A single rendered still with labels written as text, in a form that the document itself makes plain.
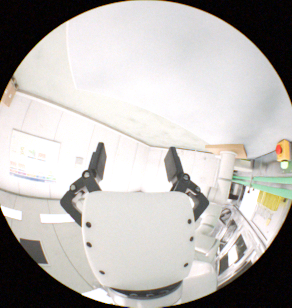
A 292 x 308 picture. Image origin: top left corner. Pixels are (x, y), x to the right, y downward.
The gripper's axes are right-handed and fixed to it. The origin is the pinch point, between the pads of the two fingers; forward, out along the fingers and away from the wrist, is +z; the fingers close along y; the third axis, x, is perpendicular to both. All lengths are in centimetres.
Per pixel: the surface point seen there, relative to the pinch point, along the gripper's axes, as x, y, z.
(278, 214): -1, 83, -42
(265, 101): 16.9, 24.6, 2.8
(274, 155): 9, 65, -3
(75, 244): -176, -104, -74
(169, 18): 19.4, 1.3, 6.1
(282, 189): 7, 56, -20
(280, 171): 8, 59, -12
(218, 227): -118, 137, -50
